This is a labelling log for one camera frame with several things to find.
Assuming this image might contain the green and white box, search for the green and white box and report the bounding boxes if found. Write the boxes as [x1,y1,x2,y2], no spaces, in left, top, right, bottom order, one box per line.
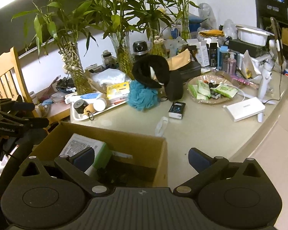
[60,133,112,178]

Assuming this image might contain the teal bath loofah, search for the teal bath loofah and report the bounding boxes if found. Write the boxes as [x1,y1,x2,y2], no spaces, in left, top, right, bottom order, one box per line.
[126,80,160,111]

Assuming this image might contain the wooden chair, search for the wooden chair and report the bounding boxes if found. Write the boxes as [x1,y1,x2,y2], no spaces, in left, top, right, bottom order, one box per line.
[0,46,70,125]

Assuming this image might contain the white plastic tray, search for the white plastic tray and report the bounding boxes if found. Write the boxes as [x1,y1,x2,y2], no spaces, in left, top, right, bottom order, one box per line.
[65,93,127,121]

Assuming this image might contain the cardboard box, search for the cardboard box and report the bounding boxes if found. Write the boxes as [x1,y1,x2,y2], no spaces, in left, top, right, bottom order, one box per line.
[31,122,168,187]

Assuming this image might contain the small black card box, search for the small black card box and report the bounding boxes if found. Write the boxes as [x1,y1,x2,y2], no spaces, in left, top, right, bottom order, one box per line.
[168,102,186,119]

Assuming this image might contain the white power bank box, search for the white power bank box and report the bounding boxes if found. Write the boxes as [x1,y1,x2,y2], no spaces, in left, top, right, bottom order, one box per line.
[225,97,265,122]

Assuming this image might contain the green wet wipes pack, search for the green wet wipes pack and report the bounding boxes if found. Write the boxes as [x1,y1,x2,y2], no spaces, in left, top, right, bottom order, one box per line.
[213,84,238,99]

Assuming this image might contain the yellow medicine box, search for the yellow medicine box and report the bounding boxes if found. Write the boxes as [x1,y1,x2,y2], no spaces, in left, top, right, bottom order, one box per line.
[107,82,130,100]

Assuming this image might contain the black speaker cylinder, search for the black speaker cylinder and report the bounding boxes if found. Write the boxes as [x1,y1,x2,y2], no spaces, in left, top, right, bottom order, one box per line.
[164,70,184,102]

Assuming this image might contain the white gimbal tripod stand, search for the white gimbal tripod stand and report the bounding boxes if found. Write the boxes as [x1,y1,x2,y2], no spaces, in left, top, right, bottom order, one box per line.
[252,38,281,123]

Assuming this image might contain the black zip case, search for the black zip case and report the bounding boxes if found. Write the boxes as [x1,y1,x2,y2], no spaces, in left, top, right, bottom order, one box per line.
[178,61,201,80]

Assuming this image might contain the bamboo plant in vase left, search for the bamboo plant in vase left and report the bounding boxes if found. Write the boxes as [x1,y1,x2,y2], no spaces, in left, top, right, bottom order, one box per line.
[11,0,96,95]

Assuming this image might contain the bamboo plant in vase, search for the bamboo plant in vase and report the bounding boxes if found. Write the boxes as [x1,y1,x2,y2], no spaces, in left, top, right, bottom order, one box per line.
[90,0,139,80]
[143,0,216,58]
[11,0,96,95]

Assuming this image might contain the pink soap pump bottle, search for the pink soap pump bottle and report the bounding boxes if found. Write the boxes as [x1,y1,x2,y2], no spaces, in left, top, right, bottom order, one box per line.
[227,52,237,75]

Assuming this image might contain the brown paper envelope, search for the brown paper envelope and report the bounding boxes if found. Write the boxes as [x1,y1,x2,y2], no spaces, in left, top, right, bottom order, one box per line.
[167,49,191,71]

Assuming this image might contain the black insulated mug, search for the black insulated mug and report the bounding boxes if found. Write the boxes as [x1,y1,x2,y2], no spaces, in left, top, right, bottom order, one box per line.
[132,40,152,61]

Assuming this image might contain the white food container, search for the white food container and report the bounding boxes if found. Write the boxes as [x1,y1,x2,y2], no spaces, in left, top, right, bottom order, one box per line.
[236,25,273,47]

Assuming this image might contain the bamboo plant in vase middle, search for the bamboo plant in vase middle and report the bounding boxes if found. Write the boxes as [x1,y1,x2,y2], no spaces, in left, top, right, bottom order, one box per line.
[90,0,139,80]

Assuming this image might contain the bamboo plant in vase right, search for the bamboo plant in vase right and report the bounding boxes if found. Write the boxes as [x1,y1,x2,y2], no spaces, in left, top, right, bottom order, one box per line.
[143,0,216,58]

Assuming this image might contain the black wall television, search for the black wall television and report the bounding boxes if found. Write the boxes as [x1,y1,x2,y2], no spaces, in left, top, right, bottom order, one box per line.
[0,0,99,60]

